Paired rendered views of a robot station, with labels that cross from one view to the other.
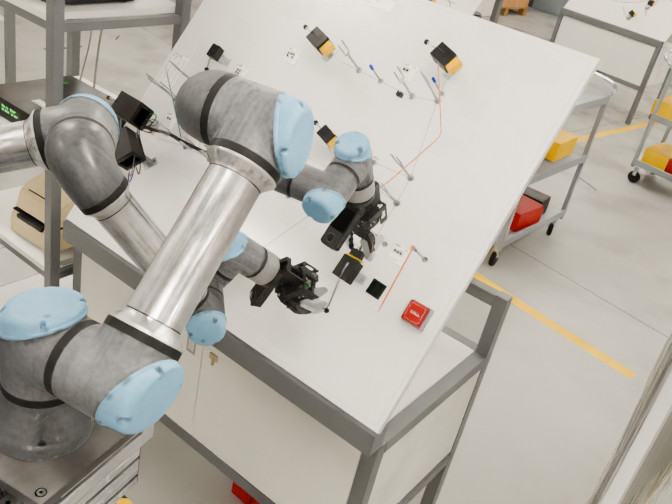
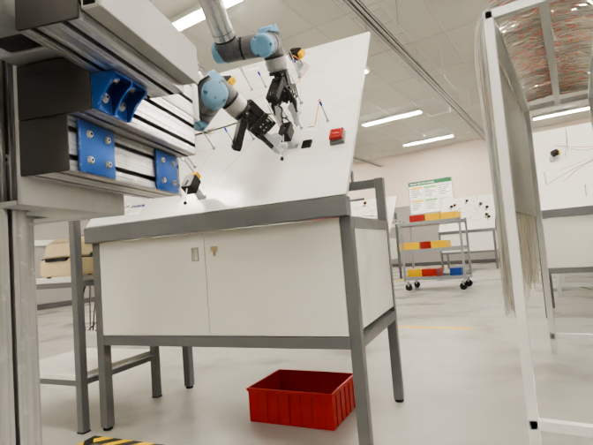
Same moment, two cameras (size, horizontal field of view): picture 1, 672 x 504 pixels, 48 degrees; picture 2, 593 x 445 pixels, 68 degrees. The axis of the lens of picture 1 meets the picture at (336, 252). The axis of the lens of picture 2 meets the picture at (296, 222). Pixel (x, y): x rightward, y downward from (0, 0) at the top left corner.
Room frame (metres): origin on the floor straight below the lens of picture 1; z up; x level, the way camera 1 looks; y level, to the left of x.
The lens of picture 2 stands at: (-0.07, 0.19, 0.70)
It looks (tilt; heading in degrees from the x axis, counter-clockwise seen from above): 4 degrees up; 352
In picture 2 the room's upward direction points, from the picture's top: 5 degrees counter-clockwise
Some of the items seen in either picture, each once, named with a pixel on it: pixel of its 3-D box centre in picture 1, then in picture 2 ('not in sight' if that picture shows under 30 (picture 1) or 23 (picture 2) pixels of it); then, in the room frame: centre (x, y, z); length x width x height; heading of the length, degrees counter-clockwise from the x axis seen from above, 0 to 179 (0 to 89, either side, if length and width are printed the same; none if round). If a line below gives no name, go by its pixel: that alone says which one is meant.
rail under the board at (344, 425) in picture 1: (203, 320); (200, 222); (1.63, 0.31, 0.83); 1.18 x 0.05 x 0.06; 58
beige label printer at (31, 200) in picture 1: (67, 206); (81, 255); (2.19, 0.92, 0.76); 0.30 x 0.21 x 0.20; 152
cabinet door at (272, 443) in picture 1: (269, 437); (271, 280); (1.50, 0.06, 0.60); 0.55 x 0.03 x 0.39; 58
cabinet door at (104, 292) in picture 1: (137, 336); (152, 286); (1.79, 0.53, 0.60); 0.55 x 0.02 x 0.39; 58
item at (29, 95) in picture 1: (59, 107); not in sight; (2.22, 0.97, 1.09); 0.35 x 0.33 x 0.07; 58
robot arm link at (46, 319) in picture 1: (46, 339); not in sight; (0.83, 0.37, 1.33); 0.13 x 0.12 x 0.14; 69
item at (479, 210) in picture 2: not in sight; (469, 231); (9.13, -5.09, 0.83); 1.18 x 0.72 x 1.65; 49
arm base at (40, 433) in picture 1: (42, 399); not in sight; (0.83, 0.38, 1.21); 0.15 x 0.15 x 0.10
